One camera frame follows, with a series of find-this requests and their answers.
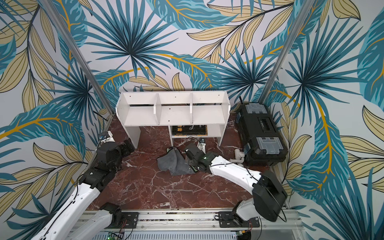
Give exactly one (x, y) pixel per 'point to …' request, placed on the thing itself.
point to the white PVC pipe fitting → (239, 156)
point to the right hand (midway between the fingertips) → (194, 157)
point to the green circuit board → (111, 236)
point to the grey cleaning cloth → (174, 161)
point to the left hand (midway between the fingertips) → (124, 144)
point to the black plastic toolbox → (264, 143)
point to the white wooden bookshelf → (188, 114)
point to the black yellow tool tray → (189, 130)
